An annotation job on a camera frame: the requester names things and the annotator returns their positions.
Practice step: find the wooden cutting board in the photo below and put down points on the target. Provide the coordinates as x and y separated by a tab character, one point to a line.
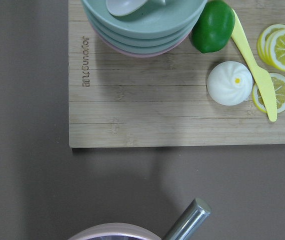
121	101

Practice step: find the stacked green bowls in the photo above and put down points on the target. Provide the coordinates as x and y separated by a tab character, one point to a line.
153	29

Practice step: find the white garlic bulb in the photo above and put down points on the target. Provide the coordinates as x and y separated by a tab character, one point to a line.
229	83

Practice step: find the metal ice scoop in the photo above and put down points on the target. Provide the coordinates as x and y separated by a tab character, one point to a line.
189	221

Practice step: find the white ceramic spoon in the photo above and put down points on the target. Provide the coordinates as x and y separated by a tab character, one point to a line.
121	8

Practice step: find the green lime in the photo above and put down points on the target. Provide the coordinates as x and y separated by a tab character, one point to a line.
214	27

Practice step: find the yellow plastic knife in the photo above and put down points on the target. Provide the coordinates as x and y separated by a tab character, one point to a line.
261	76

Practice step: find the lemon half slice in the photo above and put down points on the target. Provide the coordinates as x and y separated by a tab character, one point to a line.
271	46

